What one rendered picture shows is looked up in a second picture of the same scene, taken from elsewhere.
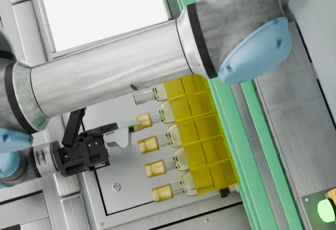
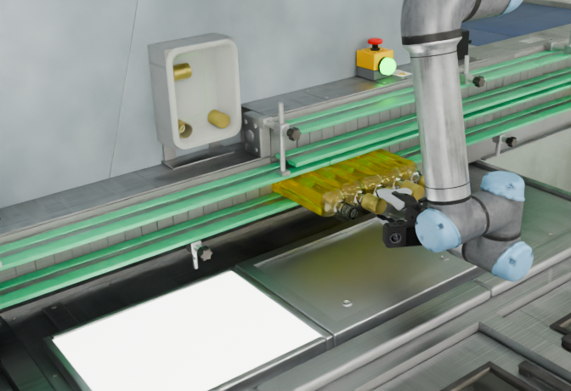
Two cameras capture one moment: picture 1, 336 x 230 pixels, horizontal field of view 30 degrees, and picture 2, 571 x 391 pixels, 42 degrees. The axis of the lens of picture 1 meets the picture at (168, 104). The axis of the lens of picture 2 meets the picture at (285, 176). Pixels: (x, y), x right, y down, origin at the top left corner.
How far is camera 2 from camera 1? 1.89 m
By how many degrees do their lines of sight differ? 74
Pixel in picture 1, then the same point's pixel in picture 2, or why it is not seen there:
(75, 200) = (483, 278)
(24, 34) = (313, 374)
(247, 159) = (374, 107)
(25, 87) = not seen: outside the picture
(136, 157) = (402, 255)
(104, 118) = (378, 282)
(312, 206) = (387, 81)
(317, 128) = (325, 87)
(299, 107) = (314, 93)
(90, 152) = not seen: hidden behind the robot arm
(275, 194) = (390, 98)
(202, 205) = not seen: hidden behind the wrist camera
